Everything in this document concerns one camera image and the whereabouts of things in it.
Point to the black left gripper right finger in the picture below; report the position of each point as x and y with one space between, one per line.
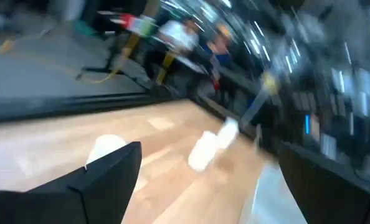
334 193

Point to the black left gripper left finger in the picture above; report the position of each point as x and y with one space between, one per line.
79 199

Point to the person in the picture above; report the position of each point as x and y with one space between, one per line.
178 34
220 51

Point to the black table edge frame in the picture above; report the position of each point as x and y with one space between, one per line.
48 107

